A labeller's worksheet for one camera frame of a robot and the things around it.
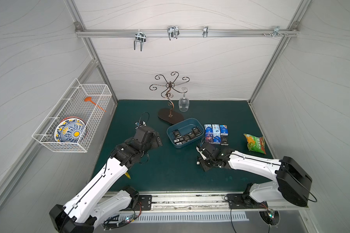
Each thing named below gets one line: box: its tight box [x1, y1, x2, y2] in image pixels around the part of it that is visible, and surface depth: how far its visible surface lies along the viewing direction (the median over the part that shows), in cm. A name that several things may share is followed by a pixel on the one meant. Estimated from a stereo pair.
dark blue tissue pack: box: [205, 129, 214, 144], surface depth 100 cm
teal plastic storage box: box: [166, 117, 205, 149], surface depth 101 cm
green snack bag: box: [243, 133, 267, 155], surface depth 93 cm
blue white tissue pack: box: [204, 123, 213, 134], surface depth 103 cm
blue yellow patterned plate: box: [53, 116, 87, 143], surface depth 62 cm
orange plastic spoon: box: [84, 96, 107, 113], surface depth 80 cm
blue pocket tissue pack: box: [219, 124, 229, 136], surface depth 103 cm
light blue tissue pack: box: [211, 124, 221, 134], surface depth 103 cm
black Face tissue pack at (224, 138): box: [220, 132, 229, 147], surface depth 98 cm
